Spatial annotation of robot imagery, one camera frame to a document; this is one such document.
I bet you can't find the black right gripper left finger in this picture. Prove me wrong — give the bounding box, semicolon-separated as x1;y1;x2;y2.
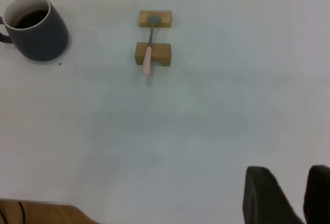
242;166;305;224

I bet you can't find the dark grey ceramic mug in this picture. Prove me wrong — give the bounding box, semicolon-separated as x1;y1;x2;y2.
0;0;70;62

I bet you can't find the pink-handled metal spoon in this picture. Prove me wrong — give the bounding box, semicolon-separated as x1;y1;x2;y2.
141;15;162;76

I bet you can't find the thin black cable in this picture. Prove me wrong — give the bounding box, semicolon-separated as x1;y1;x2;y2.
16;201;27;224

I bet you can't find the arched wooden block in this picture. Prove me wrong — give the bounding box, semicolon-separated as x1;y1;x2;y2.
135;42;172;68

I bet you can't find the dark coffee liquid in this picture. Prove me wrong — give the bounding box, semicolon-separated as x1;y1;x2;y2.
14;9;49;29

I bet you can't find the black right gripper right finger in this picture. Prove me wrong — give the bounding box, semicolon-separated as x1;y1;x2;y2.
303;165;330;224

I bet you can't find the rectangular wooden block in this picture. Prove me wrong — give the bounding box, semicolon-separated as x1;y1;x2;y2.
138;10;173;28

